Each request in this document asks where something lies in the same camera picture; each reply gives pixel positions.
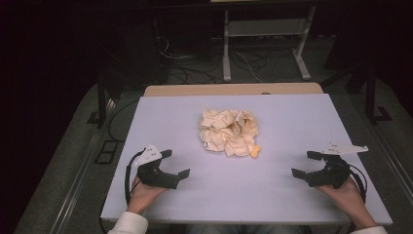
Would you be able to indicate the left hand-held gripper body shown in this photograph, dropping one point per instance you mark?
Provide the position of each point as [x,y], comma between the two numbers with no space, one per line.
[150,169]

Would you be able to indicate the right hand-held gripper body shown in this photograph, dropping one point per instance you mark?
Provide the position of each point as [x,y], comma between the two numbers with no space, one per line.
[337,169]

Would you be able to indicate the cream baby garment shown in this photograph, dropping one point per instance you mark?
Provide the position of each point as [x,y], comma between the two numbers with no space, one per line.
[229,133]

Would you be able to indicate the person's left hand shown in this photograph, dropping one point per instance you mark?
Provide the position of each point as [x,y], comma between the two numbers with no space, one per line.
[144,194]

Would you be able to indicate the person's right hand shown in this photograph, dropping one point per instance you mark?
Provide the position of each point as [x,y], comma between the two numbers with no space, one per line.
[345,198]

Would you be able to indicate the black metal stand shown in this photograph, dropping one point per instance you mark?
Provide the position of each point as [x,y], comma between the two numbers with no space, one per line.
[370,94]
[104,97]

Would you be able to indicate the light wooden table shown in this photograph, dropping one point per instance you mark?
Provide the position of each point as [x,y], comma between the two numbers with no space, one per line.
[227,89]

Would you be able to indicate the black floor frame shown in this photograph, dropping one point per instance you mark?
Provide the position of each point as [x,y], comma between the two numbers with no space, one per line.
[108,151]

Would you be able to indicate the white metal stand frame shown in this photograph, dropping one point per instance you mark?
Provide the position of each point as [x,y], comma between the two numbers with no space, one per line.
[266,31]

